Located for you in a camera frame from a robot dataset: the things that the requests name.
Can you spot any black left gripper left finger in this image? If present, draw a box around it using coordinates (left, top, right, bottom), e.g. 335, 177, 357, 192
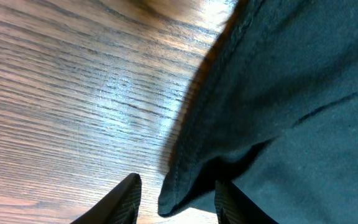
71, 173, 142, 224

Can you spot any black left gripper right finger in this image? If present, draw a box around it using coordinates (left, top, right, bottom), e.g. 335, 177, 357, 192
214, 180, 278, 224

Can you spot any black t-shirt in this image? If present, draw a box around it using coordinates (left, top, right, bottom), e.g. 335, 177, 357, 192
158, 0, 358, 223

